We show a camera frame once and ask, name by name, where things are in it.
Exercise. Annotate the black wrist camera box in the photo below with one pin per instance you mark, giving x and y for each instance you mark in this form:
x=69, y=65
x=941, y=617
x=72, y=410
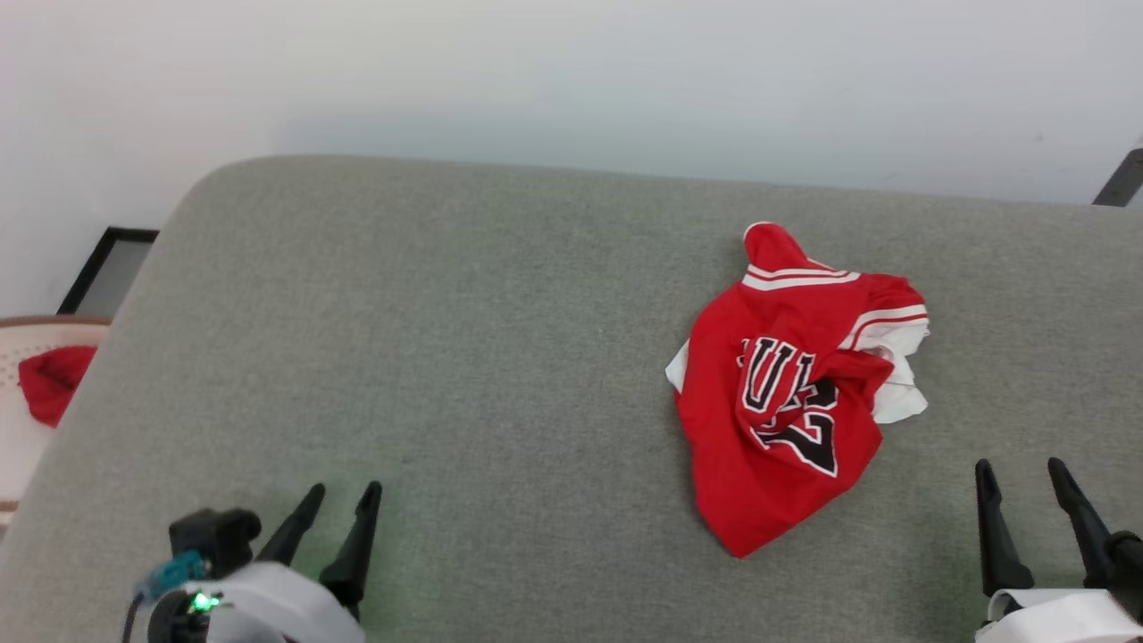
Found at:
x=212, y=536
x=1129, y=563

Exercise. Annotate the red basketball jersey garment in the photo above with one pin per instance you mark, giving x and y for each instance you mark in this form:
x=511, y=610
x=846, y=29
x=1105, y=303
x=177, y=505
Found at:
x=768, y=487

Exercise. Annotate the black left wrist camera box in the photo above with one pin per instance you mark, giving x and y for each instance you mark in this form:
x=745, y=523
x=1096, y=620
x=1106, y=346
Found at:
x=212, y=536

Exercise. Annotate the black framed panel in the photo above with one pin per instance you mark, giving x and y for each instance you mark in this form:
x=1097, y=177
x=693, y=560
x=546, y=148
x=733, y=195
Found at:
x=109, y=268

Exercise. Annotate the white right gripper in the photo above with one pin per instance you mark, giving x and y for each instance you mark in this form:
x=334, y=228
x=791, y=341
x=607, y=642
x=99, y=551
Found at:
x=1063, y=618

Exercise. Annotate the grey fabric sofa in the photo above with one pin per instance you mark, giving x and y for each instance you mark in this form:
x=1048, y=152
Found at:
x=446, y=357

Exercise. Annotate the beige laundry basket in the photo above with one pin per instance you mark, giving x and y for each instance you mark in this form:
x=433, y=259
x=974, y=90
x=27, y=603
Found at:
x=11, y=446

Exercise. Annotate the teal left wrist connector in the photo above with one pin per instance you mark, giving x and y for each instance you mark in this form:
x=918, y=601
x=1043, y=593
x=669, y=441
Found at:
x=171, y=573

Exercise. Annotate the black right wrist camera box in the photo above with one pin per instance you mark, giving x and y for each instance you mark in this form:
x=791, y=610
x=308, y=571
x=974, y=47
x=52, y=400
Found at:
x=1129, y=563

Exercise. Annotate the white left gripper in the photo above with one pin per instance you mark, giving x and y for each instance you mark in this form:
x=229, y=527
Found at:
x=268, y=607

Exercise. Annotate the red cloth in basket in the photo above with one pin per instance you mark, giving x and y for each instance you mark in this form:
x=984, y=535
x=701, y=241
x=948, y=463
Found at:
x=54, y=384

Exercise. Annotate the dark slanted bar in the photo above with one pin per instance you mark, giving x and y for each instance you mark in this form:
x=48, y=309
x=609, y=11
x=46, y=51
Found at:
x=1121, y=179

